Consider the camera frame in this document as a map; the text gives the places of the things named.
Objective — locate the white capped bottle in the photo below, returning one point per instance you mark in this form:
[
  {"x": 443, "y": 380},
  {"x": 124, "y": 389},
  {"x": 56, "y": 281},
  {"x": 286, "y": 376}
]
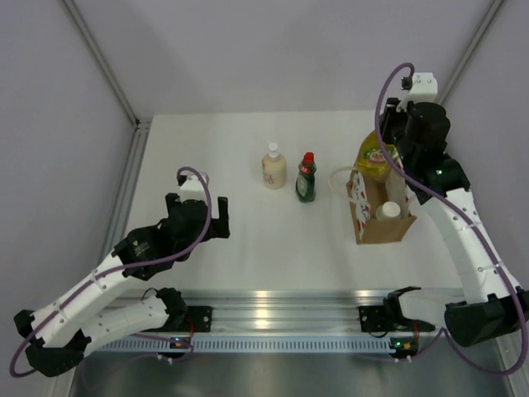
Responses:
[{"x": 388, "y": 211}]

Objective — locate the left aluminium frame post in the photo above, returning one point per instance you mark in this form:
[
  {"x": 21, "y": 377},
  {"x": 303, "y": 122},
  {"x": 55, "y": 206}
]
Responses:
[{"x": 81, "y": 26}]

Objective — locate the aluminium frame post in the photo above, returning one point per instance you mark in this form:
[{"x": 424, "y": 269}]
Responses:
[
  {"x": 477, "y": 38},
  {"x": 81, "y": 26}
]

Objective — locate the right aluminium frame post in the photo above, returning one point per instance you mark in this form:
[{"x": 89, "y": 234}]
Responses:
[{"x": 477, "y": 38}]

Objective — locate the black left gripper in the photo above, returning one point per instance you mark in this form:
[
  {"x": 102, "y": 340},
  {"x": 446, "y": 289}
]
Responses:
[{"x": 218, "y": 227}]

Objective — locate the burlap canvas bag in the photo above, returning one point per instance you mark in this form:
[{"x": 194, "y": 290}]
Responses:
[{"x": 366, "y": 195}]

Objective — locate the yellow dish soap bottle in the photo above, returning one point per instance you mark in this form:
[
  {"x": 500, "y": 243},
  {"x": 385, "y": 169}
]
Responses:
[{"x": 370, "y": 160}]

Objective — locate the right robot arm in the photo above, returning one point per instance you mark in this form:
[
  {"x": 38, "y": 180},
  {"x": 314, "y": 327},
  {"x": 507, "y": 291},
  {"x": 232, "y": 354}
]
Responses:
[{"x": 493, "y": 304}]

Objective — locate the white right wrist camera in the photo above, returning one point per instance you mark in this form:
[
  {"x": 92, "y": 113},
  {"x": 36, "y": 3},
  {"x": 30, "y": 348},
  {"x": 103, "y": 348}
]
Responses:
[{"x": 424, "y": 88}]

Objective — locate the grey slotted cable duct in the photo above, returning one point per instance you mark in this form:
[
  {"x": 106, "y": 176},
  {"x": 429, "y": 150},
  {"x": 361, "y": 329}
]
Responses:
[{"x": 230, "y": 344}]

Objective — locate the green dish soap bottle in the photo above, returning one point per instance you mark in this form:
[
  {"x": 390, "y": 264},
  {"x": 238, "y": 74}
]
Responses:
[{"x": 305, "y": 182}]

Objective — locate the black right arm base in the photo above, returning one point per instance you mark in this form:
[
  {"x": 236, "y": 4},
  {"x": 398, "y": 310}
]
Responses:
[{"x": 374, "y": 320}]

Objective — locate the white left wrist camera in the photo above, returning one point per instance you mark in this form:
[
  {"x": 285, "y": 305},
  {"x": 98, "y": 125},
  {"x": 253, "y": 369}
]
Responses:
[{"x": 190, "y": 188}]

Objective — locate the cream pump soap bottle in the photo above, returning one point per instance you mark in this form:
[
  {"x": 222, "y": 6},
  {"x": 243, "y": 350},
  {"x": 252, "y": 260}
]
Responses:
[{"x": 274, "y": 167}]

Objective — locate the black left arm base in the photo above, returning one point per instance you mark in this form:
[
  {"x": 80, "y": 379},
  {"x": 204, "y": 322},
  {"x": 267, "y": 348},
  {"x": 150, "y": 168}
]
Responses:
[{"x": 197, "y": 319}]

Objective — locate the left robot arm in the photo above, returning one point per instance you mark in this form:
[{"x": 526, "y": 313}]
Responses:
[{"x": 59, "y": 336}]

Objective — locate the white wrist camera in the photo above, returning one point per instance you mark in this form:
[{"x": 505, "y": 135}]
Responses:
[
  {"x": 424, "y": 88},
  {"x": 190, "y": 188}
]

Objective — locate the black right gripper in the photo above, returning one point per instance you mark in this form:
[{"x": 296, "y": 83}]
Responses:
[{"x": 390, "y": 114}]

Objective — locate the aluminium mounting rail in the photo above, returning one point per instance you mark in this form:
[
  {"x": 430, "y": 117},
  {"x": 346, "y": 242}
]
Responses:
[{"x": 284, "y": 312}]

